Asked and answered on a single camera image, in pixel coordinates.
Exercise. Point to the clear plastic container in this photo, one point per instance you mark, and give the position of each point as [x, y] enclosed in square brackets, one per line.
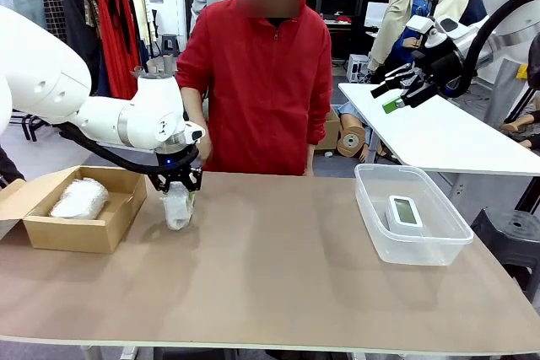
[405, 252]

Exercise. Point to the black hanging garment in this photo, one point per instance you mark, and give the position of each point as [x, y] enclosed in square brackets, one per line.
[80, 31]

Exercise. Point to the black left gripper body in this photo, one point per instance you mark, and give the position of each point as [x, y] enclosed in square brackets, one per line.
[173, 162]

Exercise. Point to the white background table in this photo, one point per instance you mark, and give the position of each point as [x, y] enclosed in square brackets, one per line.
[443, 145]

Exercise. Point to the cream paper roll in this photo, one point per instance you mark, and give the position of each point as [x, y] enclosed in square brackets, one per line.
[154, 67]

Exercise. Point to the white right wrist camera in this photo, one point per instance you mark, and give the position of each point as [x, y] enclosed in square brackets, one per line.
[417, 24]

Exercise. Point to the person's right forearm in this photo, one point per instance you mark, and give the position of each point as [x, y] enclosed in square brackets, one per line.
[192, 107]

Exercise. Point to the brown kraft paper spool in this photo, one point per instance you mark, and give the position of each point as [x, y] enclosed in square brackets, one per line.
[350, 141]

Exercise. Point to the person's right hand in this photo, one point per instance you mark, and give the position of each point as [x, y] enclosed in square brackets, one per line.
[206, 151]

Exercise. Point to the lying mannequin in blue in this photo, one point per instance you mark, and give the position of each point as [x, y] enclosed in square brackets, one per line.
[348, 117]

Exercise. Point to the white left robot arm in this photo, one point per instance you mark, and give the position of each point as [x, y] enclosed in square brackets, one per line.
[42, 82]

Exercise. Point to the wide bubble-wrapped clock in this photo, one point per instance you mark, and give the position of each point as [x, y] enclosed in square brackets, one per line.
[80, 202]

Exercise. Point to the white table leg frame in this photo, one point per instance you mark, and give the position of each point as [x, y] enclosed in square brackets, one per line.
[90, 353]

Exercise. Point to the dark sleeved bystander arm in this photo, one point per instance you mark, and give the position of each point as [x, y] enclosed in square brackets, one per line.
[10, 166]

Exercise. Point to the slanted grey cardboard tube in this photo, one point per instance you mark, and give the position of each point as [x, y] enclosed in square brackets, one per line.
[138, 71]

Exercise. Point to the cream hanging garment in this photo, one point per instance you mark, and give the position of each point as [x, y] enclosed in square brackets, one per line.
[143, 10]

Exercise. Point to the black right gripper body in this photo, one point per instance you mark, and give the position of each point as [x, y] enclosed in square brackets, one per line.
[441, 67]

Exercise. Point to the mannequin in beige coat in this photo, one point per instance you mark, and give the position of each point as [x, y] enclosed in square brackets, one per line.
[392, 18]

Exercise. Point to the open cardboard box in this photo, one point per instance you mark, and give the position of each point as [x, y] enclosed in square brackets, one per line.
[71, 240]

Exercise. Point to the checked hanging garment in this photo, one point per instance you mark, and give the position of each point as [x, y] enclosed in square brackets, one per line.
[55, 10]

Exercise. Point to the red hanging dress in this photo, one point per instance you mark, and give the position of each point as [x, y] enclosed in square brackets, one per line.
[116, 60]

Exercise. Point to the slim bubble-wrapped clock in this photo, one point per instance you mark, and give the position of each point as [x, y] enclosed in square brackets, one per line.
[177, 212]

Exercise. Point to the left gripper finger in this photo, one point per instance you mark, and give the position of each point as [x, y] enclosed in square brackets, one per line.
[161, 183]
[194, 181]

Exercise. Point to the grey plastic stool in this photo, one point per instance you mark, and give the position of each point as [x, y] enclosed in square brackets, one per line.
[171, 44]

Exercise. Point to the lying bare mannequin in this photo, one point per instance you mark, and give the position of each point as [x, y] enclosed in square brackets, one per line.
[516, 126]

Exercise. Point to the person in red jacket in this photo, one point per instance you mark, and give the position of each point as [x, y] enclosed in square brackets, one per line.
[261, 94]

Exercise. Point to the person's left hand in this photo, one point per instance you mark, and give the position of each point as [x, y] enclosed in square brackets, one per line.
[309, 159]

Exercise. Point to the mannequin in grey skirt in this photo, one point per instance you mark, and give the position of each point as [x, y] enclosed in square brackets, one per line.
[504, 98]

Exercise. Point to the white unwrapped digital clock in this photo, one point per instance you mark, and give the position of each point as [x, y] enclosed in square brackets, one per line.
[405, 212]

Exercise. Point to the white monitor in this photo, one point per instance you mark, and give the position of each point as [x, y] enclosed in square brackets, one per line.
[375, 14]

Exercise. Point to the upright grey cardboard tube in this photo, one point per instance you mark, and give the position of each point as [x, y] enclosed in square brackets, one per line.
[168, 66]

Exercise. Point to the background cardboard box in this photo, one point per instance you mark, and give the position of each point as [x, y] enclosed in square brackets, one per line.
[329, 132]

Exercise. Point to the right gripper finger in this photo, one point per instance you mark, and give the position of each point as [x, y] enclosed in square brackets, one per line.
[394, 79]
[415, 96]

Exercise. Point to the black plastic stool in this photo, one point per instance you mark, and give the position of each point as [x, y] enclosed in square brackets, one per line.
[506, 233]

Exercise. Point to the white computer case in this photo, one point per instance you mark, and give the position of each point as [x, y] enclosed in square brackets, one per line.
[358, 68]

